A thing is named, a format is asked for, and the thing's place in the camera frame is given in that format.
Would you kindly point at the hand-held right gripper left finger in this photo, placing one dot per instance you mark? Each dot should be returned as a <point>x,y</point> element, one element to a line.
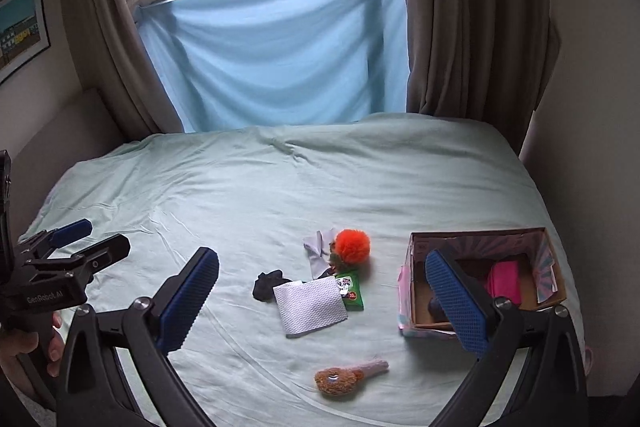
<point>189,303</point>

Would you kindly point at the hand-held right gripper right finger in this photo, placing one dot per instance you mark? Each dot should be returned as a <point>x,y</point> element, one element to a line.
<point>456,302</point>

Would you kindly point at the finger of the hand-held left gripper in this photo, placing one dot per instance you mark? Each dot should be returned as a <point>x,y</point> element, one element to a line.
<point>70,230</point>
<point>100,253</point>

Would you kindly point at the person's left hand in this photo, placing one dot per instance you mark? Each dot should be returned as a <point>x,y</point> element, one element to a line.
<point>20,349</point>

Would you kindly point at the dark blue cloth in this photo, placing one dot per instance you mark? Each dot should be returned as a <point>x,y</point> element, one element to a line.
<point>439,309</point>

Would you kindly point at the pink cloth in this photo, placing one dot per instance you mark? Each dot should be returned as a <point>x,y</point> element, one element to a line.
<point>505,281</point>

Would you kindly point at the black sock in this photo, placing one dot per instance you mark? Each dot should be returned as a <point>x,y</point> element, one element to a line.
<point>267,288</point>

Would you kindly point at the cardboard box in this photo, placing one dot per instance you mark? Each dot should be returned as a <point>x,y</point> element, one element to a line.
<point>545,287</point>

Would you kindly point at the green tissue packet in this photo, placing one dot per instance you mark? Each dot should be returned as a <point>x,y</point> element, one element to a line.
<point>352,294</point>

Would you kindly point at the orange pompom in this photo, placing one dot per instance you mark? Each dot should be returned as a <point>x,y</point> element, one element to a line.
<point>351,248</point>

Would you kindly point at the white textured packet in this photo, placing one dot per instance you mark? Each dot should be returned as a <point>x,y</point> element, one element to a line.
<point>310,307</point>

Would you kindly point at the bed with pale green sheet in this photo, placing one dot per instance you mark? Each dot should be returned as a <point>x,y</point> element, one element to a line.
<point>250,187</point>

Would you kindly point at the pale lavender sock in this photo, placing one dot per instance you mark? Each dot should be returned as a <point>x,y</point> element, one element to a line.
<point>317,252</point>

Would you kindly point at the beige curtain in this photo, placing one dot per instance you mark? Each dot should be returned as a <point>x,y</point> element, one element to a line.
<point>115,32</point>
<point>465,17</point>

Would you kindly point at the light blue hanging sheet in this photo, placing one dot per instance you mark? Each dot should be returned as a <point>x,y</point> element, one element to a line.
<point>270,52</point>

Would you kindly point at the framed wall picture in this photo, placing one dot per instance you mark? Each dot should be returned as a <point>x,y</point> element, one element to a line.
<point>22,32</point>

